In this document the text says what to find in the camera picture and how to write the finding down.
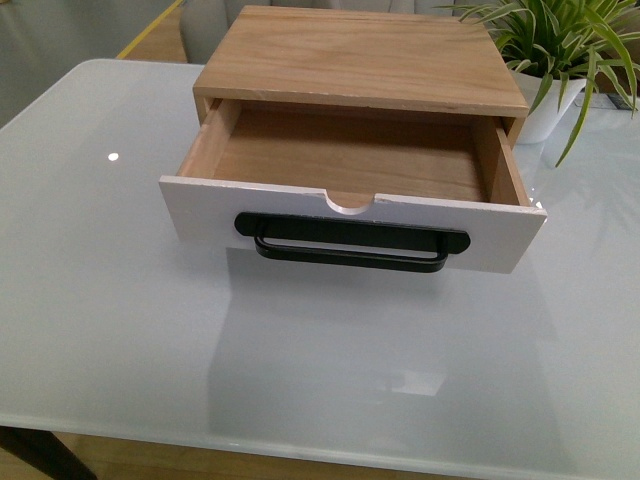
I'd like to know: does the black metal drawer handle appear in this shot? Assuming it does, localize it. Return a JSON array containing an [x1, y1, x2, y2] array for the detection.
[[234, 212, 471, 273]]

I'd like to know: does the white front wooden drawer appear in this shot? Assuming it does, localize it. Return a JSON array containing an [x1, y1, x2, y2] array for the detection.
[[160, 99, 547, 273]]

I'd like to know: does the dark table leg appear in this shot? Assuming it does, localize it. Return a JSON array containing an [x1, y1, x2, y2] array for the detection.
[[1, 426, 97, 480]]

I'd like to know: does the green spider plant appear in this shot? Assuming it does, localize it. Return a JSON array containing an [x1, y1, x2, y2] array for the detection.
[[439, 0, 639, 163]]

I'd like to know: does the white plant pot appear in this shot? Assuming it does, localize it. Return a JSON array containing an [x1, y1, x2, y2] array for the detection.
[[512, 72, 586, 144]]

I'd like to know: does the wooden drawer cabinet box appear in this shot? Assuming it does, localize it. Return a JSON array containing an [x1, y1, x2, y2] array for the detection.
[[193, 6, 529, 141]]

